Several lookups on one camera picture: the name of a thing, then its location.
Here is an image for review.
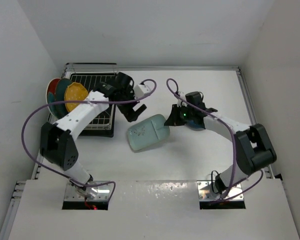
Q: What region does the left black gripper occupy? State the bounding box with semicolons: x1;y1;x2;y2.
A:
114;84;146;122

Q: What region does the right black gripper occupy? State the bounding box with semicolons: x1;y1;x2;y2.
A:
165;103;195;126

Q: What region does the dark blue leaf dish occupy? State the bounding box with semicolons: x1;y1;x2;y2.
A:
185;120;205;131

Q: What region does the light green divided tray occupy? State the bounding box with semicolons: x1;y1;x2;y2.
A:
126;114;170;152

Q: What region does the yellow dotted plate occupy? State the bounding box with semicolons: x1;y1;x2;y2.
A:
64;82;89;112

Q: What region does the teal round plate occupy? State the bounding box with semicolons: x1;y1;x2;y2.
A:
48;78;73;119

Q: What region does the red blue floral plate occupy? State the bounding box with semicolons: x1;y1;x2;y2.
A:
45;77;61;104

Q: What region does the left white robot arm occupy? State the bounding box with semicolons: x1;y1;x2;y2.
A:
40;72;152;199

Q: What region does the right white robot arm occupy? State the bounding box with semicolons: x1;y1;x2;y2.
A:
164;91;277;197

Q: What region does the black drip tray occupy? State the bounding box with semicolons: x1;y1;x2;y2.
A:
58;62;118;138

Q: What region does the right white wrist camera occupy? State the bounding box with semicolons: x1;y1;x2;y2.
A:
177;91;188;107

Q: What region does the wire dish rack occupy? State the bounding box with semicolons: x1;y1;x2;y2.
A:
47;71;120;131

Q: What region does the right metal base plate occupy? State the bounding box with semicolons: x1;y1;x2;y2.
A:
197;180;244;202

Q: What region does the metal base plate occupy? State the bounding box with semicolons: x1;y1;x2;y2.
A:
64;182;112;202
197;180;244;202

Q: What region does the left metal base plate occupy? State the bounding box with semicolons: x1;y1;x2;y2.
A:
64;182;112;202

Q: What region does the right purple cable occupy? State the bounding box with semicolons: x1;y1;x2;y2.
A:
165;78;264;204

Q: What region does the purple cable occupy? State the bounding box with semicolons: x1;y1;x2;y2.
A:
20;78;158;201
165;78;264;204

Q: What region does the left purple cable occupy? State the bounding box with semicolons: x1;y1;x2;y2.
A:
20;78;158;201

